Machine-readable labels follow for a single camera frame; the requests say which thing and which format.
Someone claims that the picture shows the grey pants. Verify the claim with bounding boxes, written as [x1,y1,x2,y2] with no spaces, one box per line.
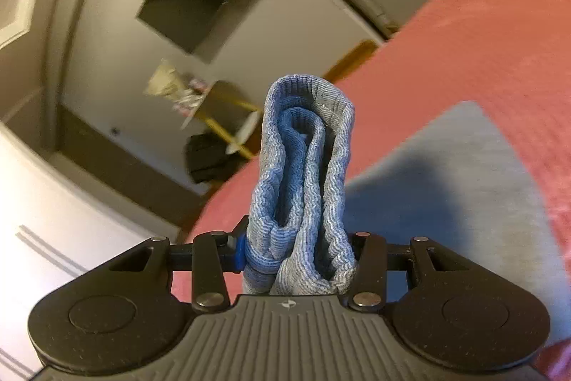
[240,72,556,298]

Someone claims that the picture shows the white panelled door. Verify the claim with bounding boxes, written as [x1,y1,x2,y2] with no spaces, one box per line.
[0,120,181,381]

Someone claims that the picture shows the pink gift box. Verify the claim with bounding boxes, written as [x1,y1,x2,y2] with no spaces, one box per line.
[173,74,210,114]

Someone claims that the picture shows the black bag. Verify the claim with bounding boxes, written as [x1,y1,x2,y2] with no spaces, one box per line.
[185,133,233,186]

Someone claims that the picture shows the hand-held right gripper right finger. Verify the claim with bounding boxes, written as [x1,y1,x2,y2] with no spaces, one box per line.
[347,231,452,313]

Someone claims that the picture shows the wooden bed frame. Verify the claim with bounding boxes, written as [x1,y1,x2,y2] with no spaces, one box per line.
[320,39,381,84]

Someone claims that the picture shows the yellow side table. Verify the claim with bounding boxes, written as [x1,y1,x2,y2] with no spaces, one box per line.
[178,79,265,161]

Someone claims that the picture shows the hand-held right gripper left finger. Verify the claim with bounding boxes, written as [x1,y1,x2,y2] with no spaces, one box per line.
[107,215,251,315]

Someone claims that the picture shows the wrapped flower bouquet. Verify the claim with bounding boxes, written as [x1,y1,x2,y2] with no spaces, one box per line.
[142,59,190,101]

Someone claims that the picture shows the coral ribbed blanket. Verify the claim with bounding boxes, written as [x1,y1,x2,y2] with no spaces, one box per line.
[177,0,571,381]

